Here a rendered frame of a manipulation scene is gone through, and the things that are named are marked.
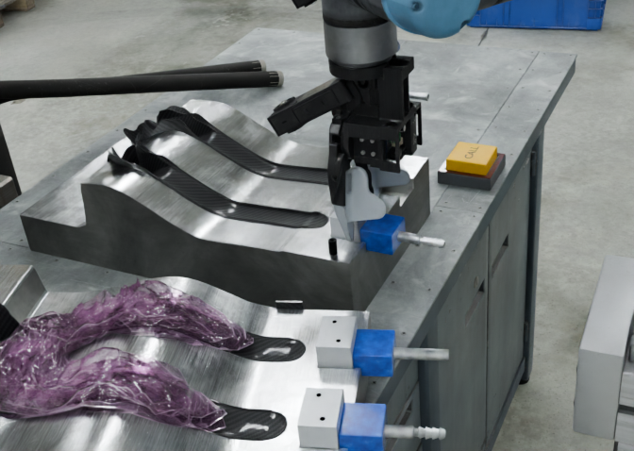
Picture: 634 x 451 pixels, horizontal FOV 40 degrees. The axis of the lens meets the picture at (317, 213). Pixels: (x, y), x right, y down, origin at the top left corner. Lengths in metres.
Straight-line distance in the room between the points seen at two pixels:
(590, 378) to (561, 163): 2.33
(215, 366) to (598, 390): 0.38
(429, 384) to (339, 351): 0.45
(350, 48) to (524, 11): 3.30
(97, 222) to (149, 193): 0.09
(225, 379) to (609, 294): 0.38
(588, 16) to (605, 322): 3.46
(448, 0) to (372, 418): 0.38
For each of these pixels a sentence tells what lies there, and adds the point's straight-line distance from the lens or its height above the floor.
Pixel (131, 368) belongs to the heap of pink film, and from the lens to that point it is 0.85.
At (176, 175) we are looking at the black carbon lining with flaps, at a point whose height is 0.91.
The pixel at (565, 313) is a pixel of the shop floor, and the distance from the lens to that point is 2.36.
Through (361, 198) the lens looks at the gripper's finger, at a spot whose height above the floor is 0.96.
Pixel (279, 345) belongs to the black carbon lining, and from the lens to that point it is 0.94.
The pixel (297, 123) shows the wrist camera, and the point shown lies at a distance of 0.97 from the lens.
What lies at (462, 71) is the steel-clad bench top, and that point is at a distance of 1.68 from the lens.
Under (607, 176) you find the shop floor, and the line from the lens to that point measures 2.97.
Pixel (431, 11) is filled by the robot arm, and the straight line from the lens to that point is 0.77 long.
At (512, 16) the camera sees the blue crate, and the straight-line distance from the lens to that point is 4.18.
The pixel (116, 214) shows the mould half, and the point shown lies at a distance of 1.14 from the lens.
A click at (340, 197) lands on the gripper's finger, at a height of 0.96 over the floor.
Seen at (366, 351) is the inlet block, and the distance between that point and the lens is 0.89.
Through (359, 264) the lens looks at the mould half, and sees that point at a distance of 1.01.
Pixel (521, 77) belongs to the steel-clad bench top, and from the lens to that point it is 1.65.
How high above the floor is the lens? 1.45
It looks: 31 degrees down
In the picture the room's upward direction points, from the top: 6 degrees counter-clockwise
